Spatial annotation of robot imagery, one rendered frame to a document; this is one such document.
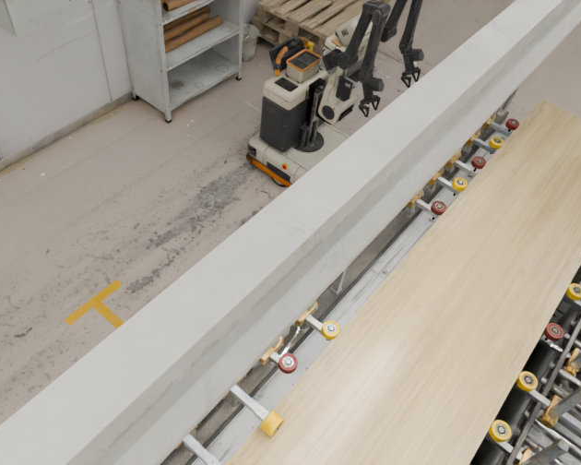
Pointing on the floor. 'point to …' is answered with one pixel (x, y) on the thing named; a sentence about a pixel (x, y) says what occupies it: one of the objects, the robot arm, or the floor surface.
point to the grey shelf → (187, 65)
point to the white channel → (253, 263)
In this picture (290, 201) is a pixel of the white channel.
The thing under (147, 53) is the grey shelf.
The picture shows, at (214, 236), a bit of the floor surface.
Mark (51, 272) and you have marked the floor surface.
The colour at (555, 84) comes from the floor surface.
